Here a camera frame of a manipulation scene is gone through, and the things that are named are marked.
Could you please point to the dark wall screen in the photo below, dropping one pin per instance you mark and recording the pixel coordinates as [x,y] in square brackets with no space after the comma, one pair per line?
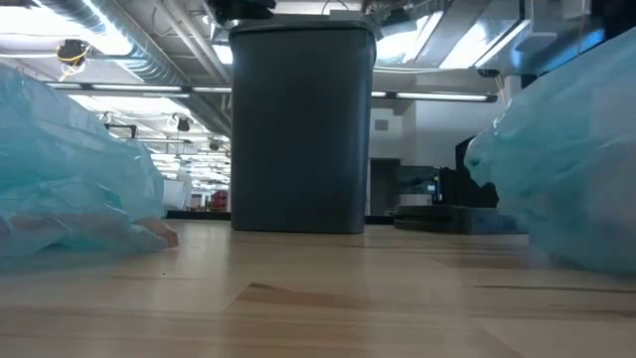
[417,179]

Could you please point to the grey plastic trash bin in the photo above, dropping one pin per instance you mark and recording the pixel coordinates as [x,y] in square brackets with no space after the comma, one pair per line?
[298,129]

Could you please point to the silver ventilation duct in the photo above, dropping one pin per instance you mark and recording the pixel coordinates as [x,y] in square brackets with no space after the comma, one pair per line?
[497,35]

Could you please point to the black yellow ceiling device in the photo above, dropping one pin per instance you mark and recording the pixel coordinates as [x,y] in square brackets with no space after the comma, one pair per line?
[72,51]

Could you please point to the blue plastic bag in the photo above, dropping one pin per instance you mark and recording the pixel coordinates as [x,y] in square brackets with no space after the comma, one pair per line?
[59,174]

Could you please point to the blue bin liner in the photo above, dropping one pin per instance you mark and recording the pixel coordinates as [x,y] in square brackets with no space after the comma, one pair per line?
[571,164]

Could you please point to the black overhead rig frame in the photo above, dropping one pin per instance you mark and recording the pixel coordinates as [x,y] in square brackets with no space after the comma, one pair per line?
[121,127]

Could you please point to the small brown scrap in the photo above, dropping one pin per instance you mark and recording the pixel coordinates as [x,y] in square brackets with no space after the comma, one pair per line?
[161,231]

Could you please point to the ceiling light bar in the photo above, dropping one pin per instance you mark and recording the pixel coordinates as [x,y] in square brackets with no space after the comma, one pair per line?
[134,87]
[437,96]

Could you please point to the grey wall box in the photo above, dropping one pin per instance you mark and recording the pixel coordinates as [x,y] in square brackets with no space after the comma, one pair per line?
[381,125]

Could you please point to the ribbed silver flexible duct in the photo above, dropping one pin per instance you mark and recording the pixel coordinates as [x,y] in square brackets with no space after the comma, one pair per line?
[149,64]

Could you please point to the black ceiling spotlight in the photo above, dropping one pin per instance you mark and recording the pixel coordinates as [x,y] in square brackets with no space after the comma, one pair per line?
[183,124]

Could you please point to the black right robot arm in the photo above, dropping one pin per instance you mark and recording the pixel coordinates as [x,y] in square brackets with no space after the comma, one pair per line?
[616,15]

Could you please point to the dark grey door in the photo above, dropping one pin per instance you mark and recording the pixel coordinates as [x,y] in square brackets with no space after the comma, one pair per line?
[385,186]

